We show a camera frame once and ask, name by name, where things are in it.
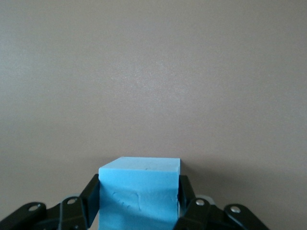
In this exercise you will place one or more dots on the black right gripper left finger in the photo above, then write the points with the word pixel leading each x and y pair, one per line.
pixel 72 213

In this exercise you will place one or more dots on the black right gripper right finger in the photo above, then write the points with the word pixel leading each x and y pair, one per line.
pixel 199 215

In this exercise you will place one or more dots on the blue foam block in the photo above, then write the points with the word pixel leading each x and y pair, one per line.
pixel 139 191

